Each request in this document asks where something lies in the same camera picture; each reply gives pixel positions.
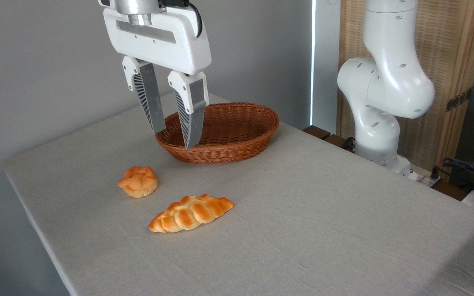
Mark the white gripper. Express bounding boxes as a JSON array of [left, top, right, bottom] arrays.
[[103, 6, 212, 150]]

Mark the long braided bread loaf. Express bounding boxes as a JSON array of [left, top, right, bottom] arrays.
[[149, 194, 235, 233]]

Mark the brown wicker oval basket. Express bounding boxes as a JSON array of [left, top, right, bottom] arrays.
[[155, 102, 280, 164]]

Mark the round knotted bread roll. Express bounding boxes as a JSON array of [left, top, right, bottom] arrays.
[[117, 166, 158, 199]]

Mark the dark wooden bench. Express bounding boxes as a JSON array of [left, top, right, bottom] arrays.
[[303, 125, 355, 153]]

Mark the beige linen tablecloth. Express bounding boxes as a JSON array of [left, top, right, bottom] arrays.
[[3, 91, 474, 296]]

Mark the brass screen hinge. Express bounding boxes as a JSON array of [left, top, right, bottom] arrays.
[[446, 88, 473, 112]]

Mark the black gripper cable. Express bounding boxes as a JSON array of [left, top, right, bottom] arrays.
[[161, 0, 203, 38]]

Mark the black cable bundle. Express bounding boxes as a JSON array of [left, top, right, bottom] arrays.
[[431, 157, 474, 194]]

